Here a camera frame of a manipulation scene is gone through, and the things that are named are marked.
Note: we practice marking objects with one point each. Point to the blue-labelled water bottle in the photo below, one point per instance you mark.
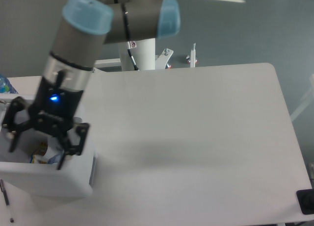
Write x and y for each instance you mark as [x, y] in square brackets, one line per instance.
[6, 87]

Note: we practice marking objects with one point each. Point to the white pedestal foot bracket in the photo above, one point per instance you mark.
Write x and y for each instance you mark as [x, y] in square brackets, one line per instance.
[161, 61]

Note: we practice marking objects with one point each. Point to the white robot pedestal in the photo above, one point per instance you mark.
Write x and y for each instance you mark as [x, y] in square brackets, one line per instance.
[143, 54]

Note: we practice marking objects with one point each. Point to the crushed clear plastic bottle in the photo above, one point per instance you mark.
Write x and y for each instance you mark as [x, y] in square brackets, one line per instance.
[55, 159]

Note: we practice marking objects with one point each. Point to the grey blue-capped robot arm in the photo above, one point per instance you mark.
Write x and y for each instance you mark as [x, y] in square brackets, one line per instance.
[85, 26]

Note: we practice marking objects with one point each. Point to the colourful snack wrapper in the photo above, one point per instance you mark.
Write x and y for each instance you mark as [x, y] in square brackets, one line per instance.
[37, 156]

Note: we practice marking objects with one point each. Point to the black clamp device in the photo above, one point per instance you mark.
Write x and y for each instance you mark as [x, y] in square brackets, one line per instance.
[306, 201]

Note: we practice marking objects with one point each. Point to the white plastic trash can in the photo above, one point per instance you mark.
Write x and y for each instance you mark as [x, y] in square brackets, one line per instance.
[74, 179]

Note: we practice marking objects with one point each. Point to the black pen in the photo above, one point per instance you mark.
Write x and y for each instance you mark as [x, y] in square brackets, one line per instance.
[6, 199]

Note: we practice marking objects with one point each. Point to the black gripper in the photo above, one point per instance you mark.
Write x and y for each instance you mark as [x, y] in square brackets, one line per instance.
[51, 113]

